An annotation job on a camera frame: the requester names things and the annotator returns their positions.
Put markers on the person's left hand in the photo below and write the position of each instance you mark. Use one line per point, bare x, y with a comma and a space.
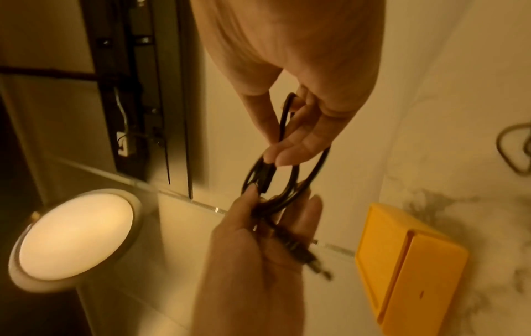
249, 279

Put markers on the person's right hand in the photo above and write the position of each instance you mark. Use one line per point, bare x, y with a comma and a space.
298, 49

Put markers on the yellow box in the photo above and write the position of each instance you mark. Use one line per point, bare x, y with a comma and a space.
415, 279

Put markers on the white marble table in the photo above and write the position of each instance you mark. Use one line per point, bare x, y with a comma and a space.
477, 98

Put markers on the small white wall plug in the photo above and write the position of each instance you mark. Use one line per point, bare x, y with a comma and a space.
124, 146

